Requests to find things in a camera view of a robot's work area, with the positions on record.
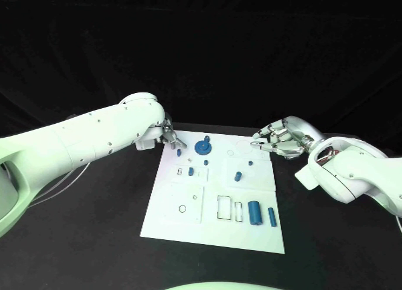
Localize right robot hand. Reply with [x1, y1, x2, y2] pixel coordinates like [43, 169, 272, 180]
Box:
[250, 115, 325, 161]

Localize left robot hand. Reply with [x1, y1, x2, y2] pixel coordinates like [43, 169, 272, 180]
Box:
[157, 112, 187, 150]

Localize large blue gear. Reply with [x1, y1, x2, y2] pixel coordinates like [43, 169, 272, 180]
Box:
[193, 140, 213, 156]

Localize white task board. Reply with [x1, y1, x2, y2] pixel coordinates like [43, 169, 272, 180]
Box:
[139, 129, 286, 254]

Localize thick blue long cylinder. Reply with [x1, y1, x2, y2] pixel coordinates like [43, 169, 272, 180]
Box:
[246, 200, 263, 226]

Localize thin blue long cylinder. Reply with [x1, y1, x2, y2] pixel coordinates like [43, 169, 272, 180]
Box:
[266, 207, 278, 228]

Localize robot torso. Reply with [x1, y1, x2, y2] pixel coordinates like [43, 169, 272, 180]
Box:
[164, 282, 283, 290]

